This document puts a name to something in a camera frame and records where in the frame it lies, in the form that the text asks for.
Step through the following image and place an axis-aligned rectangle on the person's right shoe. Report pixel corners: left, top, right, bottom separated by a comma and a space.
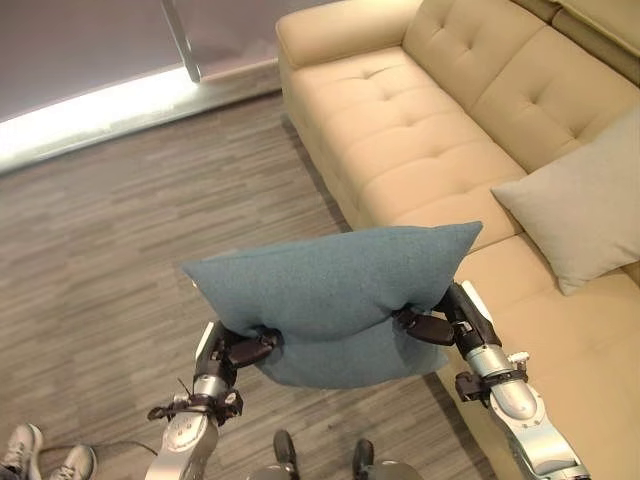
0, 422, 44, 480

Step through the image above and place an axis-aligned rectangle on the person's shoe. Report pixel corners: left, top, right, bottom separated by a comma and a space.
0, 422, 44, 480
45, 443, 97, 480

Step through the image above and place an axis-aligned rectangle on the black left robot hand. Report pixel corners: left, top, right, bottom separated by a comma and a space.
193, 320, 284, 380

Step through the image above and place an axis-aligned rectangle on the teal blue cushion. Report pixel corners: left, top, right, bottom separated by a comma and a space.
180, 220, 484, 390

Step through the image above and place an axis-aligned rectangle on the metal window frame post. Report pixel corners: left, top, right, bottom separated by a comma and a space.
160, 0, 203, 84

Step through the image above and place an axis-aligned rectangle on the grey cushion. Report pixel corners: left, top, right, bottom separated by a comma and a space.
490, 105, 640, 296

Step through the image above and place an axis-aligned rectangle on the robot's foot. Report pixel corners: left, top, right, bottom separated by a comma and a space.
352, 438, 376, 476
272, 429, 300, 476

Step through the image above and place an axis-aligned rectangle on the robot's left foot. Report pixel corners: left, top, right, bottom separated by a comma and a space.
272, 429, 300, 476

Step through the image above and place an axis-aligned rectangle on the beige tufted sofa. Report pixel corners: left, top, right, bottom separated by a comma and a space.
275, 0, 640, 480

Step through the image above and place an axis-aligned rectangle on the robot's right foot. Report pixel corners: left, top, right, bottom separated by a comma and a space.
352, 438, 376, 476

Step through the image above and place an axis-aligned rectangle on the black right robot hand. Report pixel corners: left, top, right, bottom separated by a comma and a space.
391, 280, 503, 362

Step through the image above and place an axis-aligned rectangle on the person's left shoe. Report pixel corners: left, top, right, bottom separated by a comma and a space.
45, 443, 97, 480

